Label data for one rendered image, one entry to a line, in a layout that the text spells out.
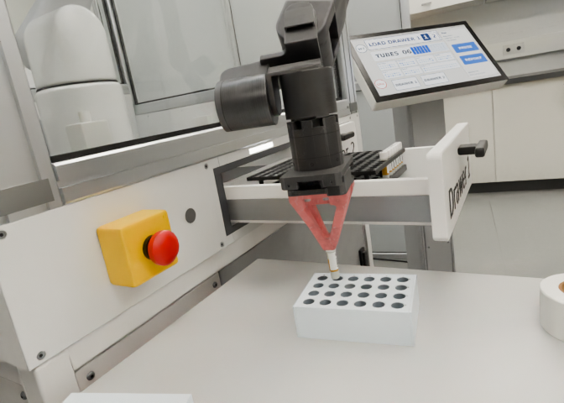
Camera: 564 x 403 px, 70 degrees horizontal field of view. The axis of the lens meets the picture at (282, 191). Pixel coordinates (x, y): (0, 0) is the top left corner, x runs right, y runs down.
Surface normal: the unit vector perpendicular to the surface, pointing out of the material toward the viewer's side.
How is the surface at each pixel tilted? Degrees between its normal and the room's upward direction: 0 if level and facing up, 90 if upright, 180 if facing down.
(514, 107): 90
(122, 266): 90
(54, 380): 90
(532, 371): 0
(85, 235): 90
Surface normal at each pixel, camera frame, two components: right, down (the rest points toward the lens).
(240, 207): -0.49, 0.27
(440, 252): 0.26, 0.17
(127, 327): 0.86, -0.03
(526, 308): -0.16, -0.96
